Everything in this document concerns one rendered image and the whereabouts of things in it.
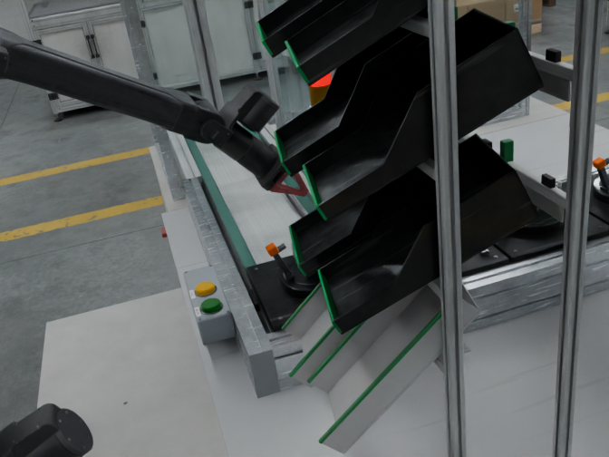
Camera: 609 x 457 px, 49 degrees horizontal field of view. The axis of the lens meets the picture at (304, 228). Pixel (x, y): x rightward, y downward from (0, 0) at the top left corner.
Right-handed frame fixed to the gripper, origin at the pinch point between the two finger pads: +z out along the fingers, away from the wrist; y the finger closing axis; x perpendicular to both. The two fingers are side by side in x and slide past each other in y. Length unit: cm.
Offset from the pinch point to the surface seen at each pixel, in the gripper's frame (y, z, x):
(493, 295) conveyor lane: -15.6, 38.6, -7.5
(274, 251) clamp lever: -0.5, 3.2, 12.9
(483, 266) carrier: -10.9, 36.0, -10.5
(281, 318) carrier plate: -9.7, 8.6, 20.7
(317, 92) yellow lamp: 17.3, -3.2, -16.1
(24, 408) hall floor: 118, 24, 149
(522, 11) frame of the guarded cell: 83, 61, -79
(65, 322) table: 28, -12, 61
